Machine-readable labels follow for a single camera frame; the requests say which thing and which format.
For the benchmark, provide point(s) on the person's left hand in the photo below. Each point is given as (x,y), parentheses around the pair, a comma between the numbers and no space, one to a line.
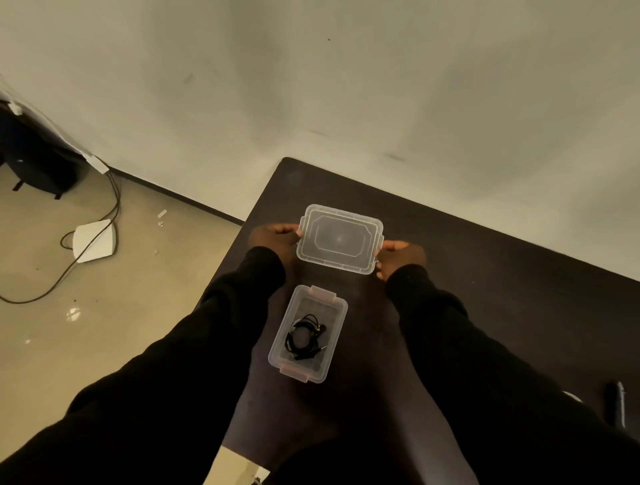
(272,241)

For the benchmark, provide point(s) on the person's right hand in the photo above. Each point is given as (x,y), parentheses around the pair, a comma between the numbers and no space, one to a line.
(402,256)

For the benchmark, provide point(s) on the person's right thumb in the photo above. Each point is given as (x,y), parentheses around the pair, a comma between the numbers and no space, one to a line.
(393,245)

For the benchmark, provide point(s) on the person's left thumb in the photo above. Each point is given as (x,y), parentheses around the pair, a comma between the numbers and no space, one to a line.
(286,229)

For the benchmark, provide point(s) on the clear plastic container lid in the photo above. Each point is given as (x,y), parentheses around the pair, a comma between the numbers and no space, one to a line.
(340,239)

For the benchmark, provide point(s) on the person's right forearm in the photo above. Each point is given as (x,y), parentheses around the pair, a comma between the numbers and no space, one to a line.
(500,379)

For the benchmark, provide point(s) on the person's left forearm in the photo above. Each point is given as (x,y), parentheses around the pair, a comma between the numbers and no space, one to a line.
(165,369)

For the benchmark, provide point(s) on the clear plastic container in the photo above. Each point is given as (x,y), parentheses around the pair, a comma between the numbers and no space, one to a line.
(307,334)

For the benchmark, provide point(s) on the black coiled earphones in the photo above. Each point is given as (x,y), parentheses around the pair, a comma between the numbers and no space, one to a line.
(305,337)

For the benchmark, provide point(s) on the white flat device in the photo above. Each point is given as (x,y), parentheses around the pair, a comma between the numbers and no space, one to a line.
(94,241)

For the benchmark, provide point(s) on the white power adapter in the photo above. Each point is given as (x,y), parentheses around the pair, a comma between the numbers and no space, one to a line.
(96,164)

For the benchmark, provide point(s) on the black bag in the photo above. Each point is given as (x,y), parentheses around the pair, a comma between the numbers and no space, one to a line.
(37,160)

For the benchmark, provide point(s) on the black marker pen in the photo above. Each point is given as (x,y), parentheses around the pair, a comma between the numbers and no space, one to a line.
(618,403)

